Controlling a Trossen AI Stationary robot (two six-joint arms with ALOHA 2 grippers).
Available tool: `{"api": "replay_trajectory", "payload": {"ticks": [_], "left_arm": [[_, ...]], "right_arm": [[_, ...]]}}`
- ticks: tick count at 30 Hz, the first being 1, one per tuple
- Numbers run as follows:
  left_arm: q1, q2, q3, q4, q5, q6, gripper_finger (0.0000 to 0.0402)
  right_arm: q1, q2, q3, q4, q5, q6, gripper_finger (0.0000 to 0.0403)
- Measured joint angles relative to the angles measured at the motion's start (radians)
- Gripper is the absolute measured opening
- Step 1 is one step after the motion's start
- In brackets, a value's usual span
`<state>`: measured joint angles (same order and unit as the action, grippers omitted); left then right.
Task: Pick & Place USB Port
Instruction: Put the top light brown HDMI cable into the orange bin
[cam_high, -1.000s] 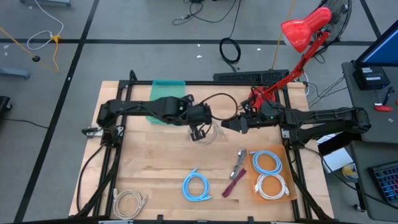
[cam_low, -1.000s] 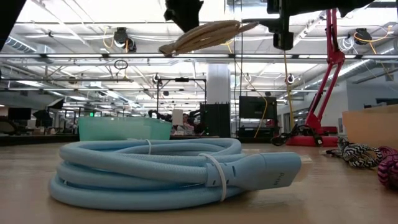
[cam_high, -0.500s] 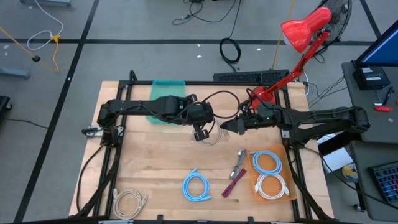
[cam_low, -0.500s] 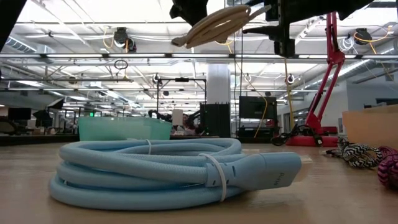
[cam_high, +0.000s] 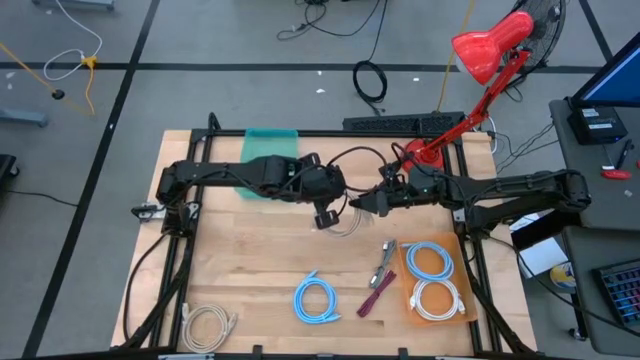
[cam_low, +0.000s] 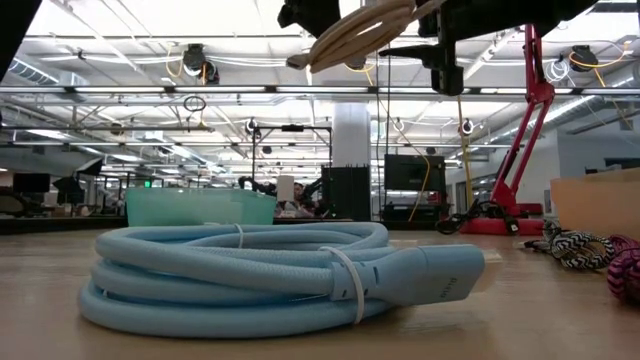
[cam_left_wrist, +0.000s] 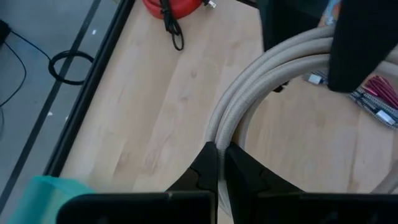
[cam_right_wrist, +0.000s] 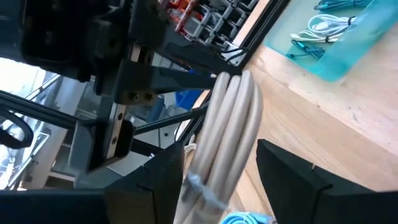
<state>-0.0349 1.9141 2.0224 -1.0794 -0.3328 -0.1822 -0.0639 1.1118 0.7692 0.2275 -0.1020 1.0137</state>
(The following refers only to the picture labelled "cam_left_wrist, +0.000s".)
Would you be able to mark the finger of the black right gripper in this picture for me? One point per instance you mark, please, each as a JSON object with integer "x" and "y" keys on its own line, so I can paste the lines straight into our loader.
{"x": 360, "y": 46}

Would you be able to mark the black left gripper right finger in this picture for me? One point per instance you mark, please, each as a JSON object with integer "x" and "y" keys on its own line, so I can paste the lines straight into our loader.
{"x": 295, "y": 208}

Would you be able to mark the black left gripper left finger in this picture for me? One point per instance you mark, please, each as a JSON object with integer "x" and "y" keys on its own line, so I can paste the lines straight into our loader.
{"x": 155, "y": 208}

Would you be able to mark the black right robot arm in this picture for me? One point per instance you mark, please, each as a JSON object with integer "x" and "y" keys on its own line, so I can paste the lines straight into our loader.
{"x": 289, "y": 21}

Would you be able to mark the teal translucent plastic bin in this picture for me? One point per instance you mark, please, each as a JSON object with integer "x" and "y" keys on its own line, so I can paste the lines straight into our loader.
{"x": 40, "y": 199}

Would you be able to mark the red desk lamp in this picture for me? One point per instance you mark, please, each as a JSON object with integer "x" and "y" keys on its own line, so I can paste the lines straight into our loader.
{"x": 180, "y": 7}

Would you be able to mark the black metal table frame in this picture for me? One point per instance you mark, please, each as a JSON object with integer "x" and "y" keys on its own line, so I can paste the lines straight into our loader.
{"x": 93, "y": 77}

